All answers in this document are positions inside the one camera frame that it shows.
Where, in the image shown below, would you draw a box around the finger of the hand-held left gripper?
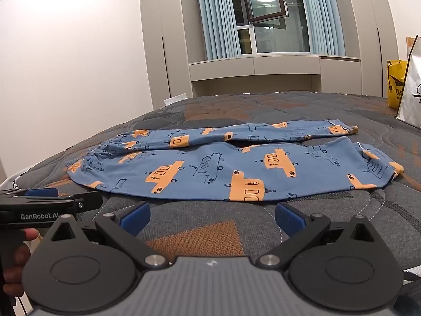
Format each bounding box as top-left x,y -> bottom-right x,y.
24,187 -> 60,199
0,191 -> 103,210

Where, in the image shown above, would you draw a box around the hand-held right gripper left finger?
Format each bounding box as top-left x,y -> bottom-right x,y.
42,200 -> 171,270

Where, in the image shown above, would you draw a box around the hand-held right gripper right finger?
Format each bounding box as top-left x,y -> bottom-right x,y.
256,201 -> 384,270

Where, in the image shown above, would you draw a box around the blue pants with orange print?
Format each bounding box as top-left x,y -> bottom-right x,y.
65,121 -> 405,202

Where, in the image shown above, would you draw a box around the person's left hand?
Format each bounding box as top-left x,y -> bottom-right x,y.
3,229 -> 41,299

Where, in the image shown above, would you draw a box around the grey quilted bed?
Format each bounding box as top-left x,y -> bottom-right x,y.
0,92 -> 421,316

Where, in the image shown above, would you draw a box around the beige window bench cabinet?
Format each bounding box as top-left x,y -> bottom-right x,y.
188,55 -> 364,99

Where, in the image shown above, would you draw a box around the yellow shopping bag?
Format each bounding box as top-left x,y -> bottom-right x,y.
386,60 -> 408,109

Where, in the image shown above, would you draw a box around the silver shopping bag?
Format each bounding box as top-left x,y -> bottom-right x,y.
395,36 -> 421,127

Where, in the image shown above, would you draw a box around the beige wardrobe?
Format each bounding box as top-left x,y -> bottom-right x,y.
342,0 -> 408,98
139,0 -> 195,111

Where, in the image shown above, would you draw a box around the light blue curtain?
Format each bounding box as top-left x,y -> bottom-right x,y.
195,0 -> 242,61
296,0 -> 346,56

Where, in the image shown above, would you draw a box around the dark framed window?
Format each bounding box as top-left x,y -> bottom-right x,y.
227,0 -> 311,55

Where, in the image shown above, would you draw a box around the tan cardboard board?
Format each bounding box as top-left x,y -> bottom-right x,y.
405,36 -> 421,57

